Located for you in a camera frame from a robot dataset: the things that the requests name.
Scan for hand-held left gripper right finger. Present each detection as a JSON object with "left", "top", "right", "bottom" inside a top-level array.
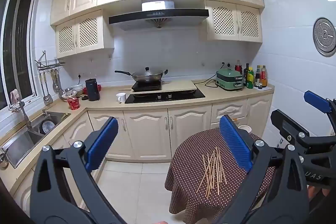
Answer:
[{"left": 215, "top": 114, "right": 310, "bottom": 224}]

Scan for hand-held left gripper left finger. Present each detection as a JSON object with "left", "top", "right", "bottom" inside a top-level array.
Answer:
[{"left": 30, "top": 116, "right": 124, "bottom": 224}]

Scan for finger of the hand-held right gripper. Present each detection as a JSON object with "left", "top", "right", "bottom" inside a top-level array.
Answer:
[
  {"left": 304, "top": 91, "right": 336, "bottom": 132},
  {"left": 270, "top": 109, "right": 336, "bottom": 154}
]

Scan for bunch of wooden chopsticks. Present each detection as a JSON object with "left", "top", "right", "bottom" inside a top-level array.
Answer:
[{"left": 202, "top": 147, "right": 228, "bottom": 198}]

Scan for person's right hand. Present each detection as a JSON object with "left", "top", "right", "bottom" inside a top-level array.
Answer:
[{"left": 308, "top": 185, "right": 332, "bottom": 199}]

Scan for orange sauce bottle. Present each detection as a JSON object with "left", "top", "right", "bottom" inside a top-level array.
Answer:
[{"left": 260, "top": 65, "right": 268, "bottom": 87}]

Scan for cream base cabinets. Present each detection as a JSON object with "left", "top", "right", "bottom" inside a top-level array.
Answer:
[{"left": 10, "top": 94, "right": 274, "bottom": 214}]

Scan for red paper cup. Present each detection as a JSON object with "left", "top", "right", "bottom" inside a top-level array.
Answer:
[{"left": 67, "top": 97, "right": 80, "bottom": 111}]

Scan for brown dotted tablecloth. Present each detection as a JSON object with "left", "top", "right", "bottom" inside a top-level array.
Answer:
[{"left": 165, "top": 127, "right": 279, "bottom": 217}]

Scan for green yellow bottle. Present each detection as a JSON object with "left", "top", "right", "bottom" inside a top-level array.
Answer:
[{"left": 247, "top": 67, "right": 255, "bottom": 89}]

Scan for black electric kettle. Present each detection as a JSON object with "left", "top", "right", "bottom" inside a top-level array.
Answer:
[{"left": 85, "top": 78, "right": 101, "bottom": 102}]

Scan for red container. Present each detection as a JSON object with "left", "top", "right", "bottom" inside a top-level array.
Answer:
[{"left": 82, "top": 84, "right": 102, "bottom": 94}]

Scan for ribbed steel pot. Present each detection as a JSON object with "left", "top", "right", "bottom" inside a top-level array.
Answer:
[{"left": 39, "top": 120, "right": 57, "bottom": 135}]

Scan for dark olive oil bottle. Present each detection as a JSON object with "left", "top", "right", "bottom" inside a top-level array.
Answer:
[{"left": 243, "top": 63, "right": 250, "bottom": 86}]

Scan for green electric multi-cooker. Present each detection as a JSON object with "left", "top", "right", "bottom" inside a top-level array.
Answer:
[{"left": 216, "top": 68, "right": 243, "bottom": 91}]

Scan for round metal steamer plate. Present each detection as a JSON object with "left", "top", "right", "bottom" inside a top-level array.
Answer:
[{"left": 313, "top": 17, "right": 336, "bottom": 57}]

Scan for steel ladle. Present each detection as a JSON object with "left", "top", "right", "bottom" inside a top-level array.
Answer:
[{"left": 51, "top": 69, "right": 65, "bottom": 100}]

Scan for black glass gas hob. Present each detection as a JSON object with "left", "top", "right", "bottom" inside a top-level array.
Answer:
[{"left": 124, "top": 88, "right": 206, "bottom": 104}]

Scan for steel wok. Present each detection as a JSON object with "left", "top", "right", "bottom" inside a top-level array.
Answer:
[{"left": 114, "top": 67, "right": 168, "bottom": 83}]

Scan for steel sink faucet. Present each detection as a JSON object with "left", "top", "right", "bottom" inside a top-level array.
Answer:
[{"left": 17, "top": 97, "right": 33, "bottom": 130}]

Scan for stainless steel sink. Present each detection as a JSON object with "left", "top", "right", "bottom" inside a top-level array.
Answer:
[{"left": 0, "top": 112, "right": 71, "bottom": 169}]

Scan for wooden cutting board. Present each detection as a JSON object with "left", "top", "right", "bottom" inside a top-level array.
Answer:
[{"left": 130, "top": 80, "right": 197, "bottom": 94}]

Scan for glass wok lid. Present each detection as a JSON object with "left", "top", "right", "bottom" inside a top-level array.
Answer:
[{"left": 133, "top": 67, "right": 162, "bottom": 77}]

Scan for kitchen window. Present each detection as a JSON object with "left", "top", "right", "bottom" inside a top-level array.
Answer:
[{"left": 0, "top": 0, "right": 42, "bottom": 110}]

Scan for black range hood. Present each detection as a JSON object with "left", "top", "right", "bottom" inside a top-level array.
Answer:
[{"left": 108, "top": 0, "right": 210, "bottom": 31}]

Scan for black power cable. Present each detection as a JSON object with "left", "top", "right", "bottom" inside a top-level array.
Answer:
[{"left": 193, "top": 63, "right": 227, "bottom": 88}]

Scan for wire wall rack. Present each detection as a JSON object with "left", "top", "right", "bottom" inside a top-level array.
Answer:
[{"left": 35, "top": 51, "right": 66, "bottom": 71}]

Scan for wire sponge holder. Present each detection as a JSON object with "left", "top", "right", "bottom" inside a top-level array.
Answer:
[{"left": 8, "top": 89, "right": 25, "bottom": 111}]

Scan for cream lattice door wall cabinet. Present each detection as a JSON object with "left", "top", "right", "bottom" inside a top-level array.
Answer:
[
  {"left": 205, "top": 0, "right": 263, "bottom": 43},
  {"left": 55, "top": 9, "right": 115, "bottom": 59}
]

